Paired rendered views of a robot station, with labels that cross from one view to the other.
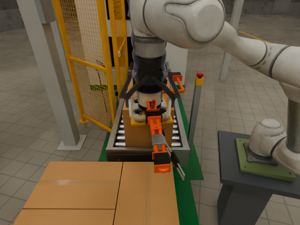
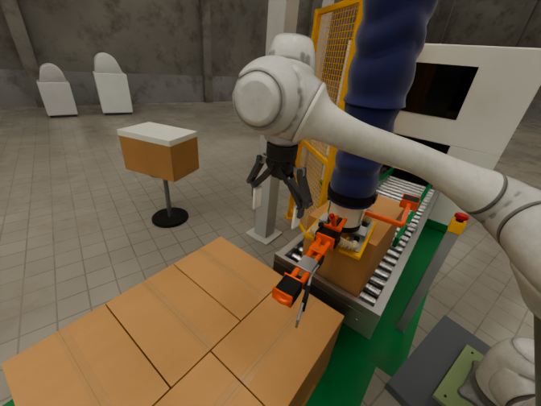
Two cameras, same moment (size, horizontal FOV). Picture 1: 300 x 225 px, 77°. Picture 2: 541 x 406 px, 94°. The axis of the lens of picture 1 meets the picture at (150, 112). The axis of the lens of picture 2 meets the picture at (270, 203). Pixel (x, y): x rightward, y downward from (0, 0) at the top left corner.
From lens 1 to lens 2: 0.34 m
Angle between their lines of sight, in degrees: 30
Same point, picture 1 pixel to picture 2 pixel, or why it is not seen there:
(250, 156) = (468, 388)
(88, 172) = (244, 267)
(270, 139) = (515, 379)
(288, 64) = (525, 232)
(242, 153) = (458, 373)
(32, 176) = not seen: hidden behind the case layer
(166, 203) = (298, 358)
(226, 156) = (425, 358)
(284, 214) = not seen: outside the picture
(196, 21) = (239, 98)
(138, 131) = not seen: hidden behind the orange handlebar
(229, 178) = (401, 391)
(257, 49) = (476, 185)
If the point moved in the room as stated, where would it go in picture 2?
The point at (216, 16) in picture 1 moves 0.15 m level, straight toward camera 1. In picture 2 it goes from (265, 97) to (138, 97)
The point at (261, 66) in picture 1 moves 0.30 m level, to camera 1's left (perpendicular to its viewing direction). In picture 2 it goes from (488, 220) to (351, 175)
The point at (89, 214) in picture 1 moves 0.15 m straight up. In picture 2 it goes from (215, 308) to (214, 288)
